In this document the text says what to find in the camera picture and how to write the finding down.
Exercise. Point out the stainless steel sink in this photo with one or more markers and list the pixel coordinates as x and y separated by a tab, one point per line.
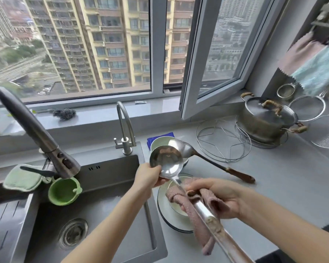
112	216

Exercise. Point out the pink dish cloth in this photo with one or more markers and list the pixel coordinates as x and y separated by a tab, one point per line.
200	230

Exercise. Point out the pink zigzag-edged cloth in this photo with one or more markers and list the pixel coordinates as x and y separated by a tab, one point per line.
298	54

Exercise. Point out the person's left forearm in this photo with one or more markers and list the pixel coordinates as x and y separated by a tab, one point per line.
107	232

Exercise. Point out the small steel drinking faucet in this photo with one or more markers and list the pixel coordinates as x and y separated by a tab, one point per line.
124	125

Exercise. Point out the light blue fluffy cloth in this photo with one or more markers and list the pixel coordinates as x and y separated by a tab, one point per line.
320	71

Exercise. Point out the person's right hand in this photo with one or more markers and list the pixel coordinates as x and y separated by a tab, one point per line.
227	197

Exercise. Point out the green silicone cup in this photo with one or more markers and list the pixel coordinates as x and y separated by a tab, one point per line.
64	191

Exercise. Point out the dark wall spice rack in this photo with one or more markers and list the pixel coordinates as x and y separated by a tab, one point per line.
326	24

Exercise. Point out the sink drain strainer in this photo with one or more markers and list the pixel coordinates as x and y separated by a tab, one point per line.
73	233

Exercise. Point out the person's right forearm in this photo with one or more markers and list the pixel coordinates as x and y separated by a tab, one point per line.
290	227

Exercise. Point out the green sponge pad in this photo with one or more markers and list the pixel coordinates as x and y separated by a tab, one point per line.
22	178

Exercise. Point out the yellow apartment building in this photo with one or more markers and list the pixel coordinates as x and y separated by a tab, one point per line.
98	38

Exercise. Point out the steel slotted drain tray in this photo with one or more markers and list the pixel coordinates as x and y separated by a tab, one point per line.
8	230

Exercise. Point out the small grey sachet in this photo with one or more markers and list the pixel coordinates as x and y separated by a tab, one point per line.
140	102

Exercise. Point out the open grey window sash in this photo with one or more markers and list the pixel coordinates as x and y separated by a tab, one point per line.
197	65

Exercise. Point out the steel pot lid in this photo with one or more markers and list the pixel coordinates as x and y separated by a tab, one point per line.
263	112

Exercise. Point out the small white bowl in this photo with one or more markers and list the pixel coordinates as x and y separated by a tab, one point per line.
175	206

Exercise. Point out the person's left hand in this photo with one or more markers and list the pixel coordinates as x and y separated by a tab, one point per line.
146	180

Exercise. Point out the steel wool scrubber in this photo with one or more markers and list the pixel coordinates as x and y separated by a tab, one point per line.
64	113

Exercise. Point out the grey window frame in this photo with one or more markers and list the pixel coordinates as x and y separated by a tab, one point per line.
157	38

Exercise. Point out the stainless steel pot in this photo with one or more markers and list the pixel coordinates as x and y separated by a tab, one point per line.
263	128

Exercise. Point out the medium steel mesh strainer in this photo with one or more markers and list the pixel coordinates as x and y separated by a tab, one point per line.
307	108

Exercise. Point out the dark pull-down kitchen faucet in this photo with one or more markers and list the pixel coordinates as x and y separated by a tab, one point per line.
35	128

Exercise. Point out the pale green bowl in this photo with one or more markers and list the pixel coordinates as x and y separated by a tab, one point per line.
160	141

